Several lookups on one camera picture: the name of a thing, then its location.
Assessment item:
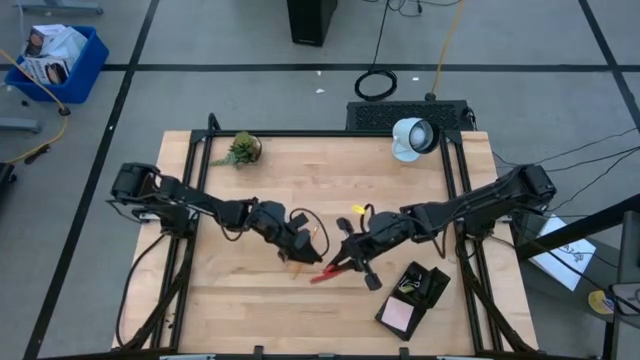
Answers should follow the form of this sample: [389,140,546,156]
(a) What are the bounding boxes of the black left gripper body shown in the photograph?
[251,201,315,262]

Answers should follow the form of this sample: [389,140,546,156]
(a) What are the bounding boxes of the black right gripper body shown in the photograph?
[335,211,417,293]

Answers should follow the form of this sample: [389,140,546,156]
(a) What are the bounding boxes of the yellow pencil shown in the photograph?
[293,225,320,280]

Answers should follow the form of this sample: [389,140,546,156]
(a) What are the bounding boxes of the red-handled scissors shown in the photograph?
[309,263,349,285]

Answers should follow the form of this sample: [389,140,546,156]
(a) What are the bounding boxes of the pink sticky note pad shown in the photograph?
[381,295,415,333]

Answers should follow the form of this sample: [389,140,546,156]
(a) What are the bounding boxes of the black desk organizer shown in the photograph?
[374,259,452,343]

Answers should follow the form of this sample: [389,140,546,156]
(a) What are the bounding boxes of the potted green succulent plant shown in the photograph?
[209,130,263,171]

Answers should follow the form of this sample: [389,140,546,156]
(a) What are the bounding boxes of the white spotlight lamp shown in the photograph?
[391,117,441,163]

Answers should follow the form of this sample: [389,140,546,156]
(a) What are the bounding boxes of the black perforated computer case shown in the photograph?
[345,99,475,133]

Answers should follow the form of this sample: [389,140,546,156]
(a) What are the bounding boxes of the black metal stand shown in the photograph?
[514,193,640,360]

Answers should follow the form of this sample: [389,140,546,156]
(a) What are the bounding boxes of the black computer tower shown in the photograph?
[286,0,339,48]

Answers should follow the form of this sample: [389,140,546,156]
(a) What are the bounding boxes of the yellow tape roll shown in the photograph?
[587,289,615,316]

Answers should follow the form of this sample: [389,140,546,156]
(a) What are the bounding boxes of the blue plastic bin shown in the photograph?
[4,24,110,105]

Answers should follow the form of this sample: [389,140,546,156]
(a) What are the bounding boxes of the grey metal table foot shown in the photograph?
[13,1,105,16]
[0,117,42,135]

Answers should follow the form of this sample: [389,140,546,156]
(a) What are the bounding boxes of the white printed cardboard box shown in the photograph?
[23,24,89,69]
[19,56,71,86]

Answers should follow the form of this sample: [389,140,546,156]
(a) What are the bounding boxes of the black aluminium table frame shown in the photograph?
[119,112,536,357]

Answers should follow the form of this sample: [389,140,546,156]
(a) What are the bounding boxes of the yellow hanging power cable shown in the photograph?
[424,0,467,104]

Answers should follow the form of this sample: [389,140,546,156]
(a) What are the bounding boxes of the black coiled hanging cable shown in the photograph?
[353,0,399,103]

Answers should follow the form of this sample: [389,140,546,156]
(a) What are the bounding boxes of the thick black cable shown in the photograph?
[115,232,169,349]

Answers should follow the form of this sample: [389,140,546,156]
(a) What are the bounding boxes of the thin black floor cable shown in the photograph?
[537,127,640,166]

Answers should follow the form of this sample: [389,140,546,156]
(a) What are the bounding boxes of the yellow floor cable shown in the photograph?
[0,48,70,165]

